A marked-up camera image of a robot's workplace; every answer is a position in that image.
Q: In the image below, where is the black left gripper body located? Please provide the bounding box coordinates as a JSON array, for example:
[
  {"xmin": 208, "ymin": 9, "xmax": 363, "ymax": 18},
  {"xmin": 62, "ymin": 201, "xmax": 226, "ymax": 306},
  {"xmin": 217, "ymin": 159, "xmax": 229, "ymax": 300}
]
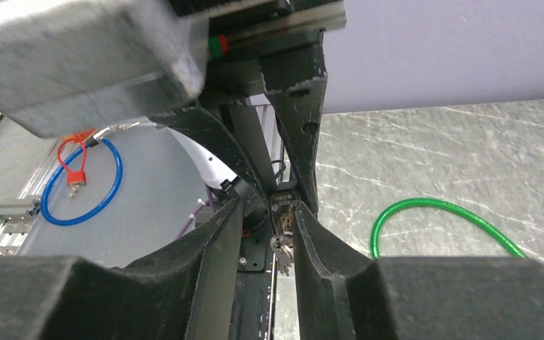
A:
[{"xmin": 169, "ymin": 1, "xmax": 346, "ymax": 103}]

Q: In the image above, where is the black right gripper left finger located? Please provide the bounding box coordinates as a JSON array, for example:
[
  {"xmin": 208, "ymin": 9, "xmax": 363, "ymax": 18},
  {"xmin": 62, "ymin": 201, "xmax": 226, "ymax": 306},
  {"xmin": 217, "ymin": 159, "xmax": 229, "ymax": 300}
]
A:
[{"xmin": 0, "ymin": 199, "xmax": 243, "ymax": 339}]

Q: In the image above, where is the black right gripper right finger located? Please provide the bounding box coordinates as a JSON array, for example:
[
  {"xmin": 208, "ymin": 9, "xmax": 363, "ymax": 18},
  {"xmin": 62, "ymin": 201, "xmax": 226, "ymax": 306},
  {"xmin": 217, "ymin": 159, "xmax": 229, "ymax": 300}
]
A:
[{"xmin": 291, "ymin": 201, "xmax": 544, "ymax": 339}]

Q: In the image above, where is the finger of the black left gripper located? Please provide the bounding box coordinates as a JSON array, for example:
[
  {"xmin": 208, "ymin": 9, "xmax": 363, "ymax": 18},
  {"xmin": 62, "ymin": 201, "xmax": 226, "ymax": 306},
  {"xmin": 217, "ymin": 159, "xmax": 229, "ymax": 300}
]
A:
[
  {"xmin": 147, "ymin": 104, "xmax": 267, "ymax": 198},
  {"xmin": 259, "ymin": 42, "xmax": 328, "ymax": 214}
]

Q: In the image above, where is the green cable lock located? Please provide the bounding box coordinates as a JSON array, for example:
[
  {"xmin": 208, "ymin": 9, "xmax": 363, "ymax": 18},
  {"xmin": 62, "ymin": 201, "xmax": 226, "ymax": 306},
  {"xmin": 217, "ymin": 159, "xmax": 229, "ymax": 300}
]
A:
[{"xmin": 369, "ymin": 197, "xmax": 528, "ymax": 261}]

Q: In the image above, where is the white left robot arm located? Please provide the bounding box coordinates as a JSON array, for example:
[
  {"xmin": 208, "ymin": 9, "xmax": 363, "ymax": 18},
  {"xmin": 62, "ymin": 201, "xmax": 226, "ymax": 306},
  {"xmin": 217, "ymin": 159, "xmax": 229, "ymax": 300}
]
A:
[{"xmin": 148, "ymin": 1, "xmax": 346, "ymax": 213}]

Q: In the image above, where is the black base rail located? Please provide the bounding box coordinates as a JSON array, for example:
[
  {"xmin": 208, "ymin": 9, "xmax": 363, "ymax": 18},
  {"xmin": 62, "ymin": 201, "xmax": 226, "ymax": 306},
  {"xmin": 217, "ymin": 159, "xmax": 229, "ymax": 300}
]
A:
[{"xmin": 228, "ymin": 222, "xmax": 277, "ymax": 339}]

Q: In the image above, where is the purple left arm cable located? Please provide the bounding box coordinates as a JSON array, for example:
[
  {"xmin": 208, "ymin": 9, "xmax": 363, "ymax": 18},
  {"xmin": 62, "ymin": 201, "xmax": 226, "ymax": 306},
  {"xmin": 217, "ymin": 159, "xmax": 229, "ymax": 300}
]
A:
[{"xmin": 174, "ymin": 185, "xmax": 219, "ymax": 241}]

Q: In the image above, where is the blue cable lock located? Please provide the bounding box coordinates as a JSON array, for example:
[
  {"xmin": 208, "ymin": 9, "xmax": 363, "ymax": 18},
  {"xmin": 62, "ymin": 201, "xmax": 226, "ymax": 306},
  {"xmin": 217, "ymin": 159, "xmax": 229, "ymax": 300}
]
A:
[{"xmin": 40, "ymin": 137, "xmax": 125, "ymax": 227}]

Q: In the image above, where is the red cable padlock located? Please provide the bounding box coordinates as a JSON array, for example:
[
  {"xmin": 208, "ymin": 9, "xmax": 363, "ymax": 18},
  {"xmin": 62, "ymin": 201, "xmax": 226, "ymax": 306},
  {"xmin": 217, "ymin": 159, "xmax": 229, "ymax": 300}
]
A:
[{"xmin": 56, "ymin": 131, "xmax": 96, "ymax": 208}]

